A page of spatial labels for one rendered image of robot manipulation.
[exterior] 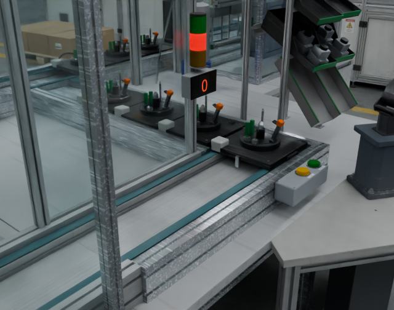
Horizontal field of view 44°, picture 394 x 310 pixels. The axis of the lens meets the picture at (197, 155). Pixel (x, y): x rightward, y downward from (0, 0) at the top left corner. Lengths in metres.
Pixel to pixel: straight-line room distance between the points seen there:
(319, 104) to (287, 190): 0.53
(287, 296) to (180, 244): 0.39
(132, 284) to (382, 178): 0.88
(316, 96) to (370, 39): 3.77
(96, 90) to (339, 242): 0.86
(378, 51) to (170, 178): 4.37
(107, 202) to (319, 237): 0.71
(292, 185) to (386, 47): 4.27
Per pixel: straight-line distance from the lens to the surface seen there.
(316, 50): 1.78
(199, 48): 1.48
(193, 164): 1.58
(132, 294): 1.14
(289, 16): 1.75
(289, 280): 1.39
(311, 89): 1.91
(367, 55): 5.68
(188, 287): 1.21
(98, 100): 0.82
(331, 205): 1.58
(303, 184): 1.48
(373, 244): 1.44
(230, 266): 1.28
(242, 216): 1.37
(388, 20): 5.58
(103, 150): 0.85
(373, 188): 1.65
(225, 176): 1.57
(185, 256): 1.22
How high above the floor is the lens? 1.65
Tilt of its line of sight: 25 degrees down
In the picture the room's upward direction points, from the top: straight up
